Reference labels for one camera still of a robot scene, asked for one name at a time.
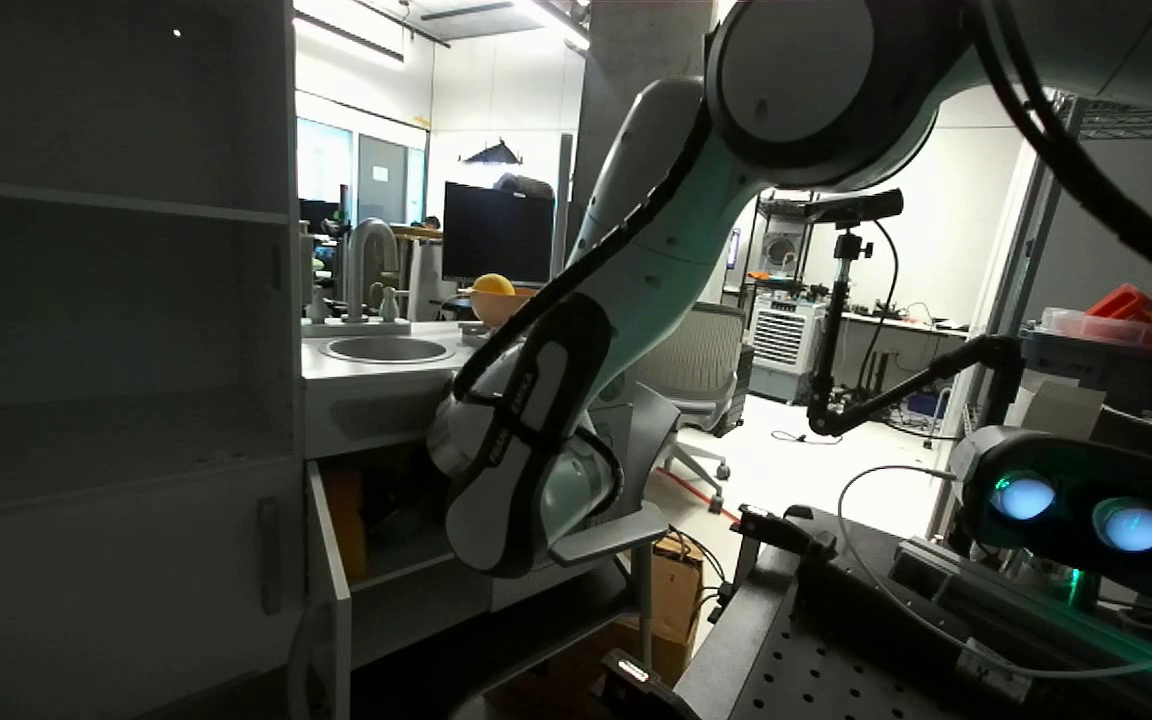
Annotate large white cabinet door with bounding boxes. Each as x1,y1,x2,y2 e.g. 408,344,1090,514
0,456,312,720

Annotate tan toy bowl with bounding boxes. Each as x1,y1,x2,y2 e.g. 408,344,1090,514
468,286,540,336

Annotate orange toy fruit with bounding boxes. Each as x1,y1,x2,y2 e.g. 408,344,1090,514
468,268,521,306

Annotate office chair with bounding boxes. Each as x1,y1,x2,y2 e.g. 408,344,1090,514
632,306,747,506

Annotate black computer monitor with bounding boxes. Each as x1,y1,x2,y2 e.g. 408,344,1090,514
442,176,559,286

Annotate white toy oven door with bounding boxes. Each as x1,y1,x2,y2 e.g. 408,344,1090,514
544,501,677,567

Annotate grey toy sink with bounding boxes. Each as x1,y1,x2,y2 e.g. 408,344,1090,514
326,332,451,368

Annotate white vented unit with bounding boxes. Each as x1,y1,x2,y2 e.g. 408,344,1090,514
743,286,836,410

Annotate grey toy faucet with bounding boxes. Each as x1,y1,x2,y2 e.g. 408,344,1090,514
342,215,408,330

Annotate brown cardboard box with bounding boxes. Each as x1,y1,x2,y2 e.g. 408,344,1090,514
644,534,713,690

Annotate orange toy container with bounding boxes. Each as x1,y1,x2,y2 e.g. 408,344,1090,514
321,465,376,581

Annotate grey lab desk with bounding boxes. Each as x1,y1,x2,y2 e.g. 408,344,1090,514
829,308,987,403

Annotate black perforated breadboard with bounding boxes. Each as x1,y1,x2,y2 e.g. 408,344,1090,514
674,514,1152,720

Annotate headset with lit lenses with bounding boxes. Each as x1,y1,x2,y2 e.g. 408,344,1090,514
952,420,1152,610

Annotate clear plastic container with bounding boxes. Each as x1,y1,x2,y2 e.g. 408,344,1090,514
1021,300,1152,362

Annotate orange angular item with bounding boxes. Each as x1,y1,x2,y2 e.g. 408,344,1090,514
1090,281,1152,332

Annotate orange clamp black handle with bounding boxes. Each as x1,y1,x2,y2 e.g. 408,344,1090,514
732,501,843,567

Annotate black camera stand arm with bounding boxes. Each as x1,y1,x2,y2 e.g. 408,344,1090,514
803,224,1030,441

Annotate light grey cable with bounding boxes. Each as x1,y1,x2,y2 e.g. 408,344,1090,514
831,461,1152,690

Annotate black stereo camera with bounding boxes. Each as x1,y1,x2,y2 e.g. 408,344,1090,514
795,185,914,231

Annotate aluminium extrusion rail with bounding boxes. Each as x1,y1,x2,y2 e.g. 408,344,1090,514
887,537,1081,643

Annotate metal wire shelf rack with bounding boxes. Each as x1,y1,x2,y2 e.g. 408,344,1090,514
969,94,1152,445

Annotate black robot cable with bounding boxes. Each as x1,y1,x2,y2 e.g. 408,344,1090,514
450,0,1152,403

